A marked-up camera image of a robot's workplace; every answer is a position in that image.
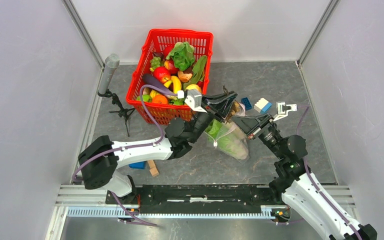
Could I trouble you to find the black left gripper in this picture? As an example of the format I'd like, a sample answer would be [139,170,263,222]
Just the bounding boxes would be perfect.
[187,91,239,144]

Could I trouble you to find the green apple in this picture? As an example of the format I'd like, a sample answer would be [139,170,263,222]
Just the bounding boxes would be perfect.
[136,94,152,103]

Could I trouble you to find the yellow banana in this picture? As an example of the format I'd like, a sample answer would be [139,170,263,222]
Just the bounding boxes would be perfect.
[163,75,183,94]

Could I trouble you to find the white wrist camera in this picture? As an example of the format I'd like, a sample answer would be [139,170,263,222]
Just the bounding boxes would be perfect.
[176,89,206,113]
[273,102,298,122]

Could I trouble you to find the grey microphone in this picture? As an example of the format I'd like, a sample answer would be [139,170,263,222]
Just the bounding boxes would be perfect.
[97,53,120,96]

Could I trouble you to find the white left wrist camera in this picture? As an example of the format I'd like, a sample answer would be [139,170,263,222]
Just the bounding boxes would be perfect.
[176,89,206,113]

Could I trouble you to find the brown mushroom bunch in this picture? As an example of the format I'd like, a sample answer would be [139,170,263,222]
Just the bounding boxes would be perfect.
[222,85,241,123]

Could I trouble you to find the green leafy vegetable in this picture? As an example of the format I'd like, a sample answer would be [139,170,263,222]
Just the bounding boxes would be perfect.
[165,41,195,71]

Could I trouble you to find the green grapes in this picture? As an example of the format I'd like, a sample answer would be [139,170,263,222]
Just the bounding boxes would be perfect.
[150,56,162,72]

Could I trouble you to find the green romaine lettuce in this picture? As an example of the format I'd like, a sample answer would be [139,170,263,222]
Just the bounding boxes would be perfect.
[206,119,249,162]

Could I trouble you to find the dark blue toy block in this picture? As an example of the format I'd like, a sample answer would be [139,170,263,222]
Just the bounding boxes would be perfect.
[240,97,253,111]

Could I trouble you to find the purple eggplant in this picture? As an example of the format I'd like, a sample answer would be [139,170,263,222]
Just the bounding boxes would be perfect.
[142,73,177,100]

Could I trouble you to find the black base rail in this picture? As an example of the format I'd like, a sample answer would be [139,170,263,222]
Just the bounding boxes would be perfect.
[105,184,286,214]

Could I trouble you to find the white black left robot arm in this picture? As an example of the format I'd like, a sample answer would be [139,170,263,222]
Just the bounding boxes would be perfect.
[73,89,237,204]

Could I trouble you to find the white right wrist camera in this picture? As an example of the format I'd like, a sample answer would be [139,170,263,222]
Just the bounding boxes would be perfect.
[273,102,298,122]

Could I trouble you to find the white blue toy block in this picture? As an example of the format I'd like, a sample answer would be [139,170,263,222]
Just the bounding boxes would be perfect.
[253,97,272,114]

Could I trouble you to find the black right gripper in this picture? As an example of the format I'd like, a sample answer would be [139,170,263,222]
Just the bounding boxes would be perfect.
[230,111,285,159]

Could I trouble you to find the red plastic basket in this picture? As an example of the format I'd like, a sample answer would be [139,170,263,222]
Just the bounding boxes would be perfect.
[125,28,214,125]

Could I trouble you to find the blue green stacked blocks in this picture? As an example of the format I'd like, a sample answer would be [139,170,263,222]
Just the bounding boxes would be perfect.
[128,161,147,170]

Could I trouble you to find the clear zip top bag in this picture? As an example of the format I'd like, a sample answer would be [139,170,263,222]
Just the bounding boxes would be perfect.
[203,100,251,163]

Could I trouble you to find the yellow lemon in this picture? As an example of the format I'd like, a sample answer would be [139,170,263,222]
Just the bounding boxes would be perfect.
[185,84,202,93]

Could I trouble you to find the orange fruit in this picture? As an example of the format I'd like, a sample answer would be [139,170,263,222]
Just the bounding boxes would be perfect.
[151,94,169,105]

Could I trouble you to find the small wooden block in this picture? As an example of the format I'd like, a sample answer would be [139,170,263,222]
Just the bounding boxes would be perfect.
[149,167,160,177]
[147,160,156,169]

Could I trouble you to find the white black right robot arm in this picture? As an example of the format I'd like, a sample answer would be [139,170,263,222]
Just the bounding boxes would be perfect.
[231,114,378,240]

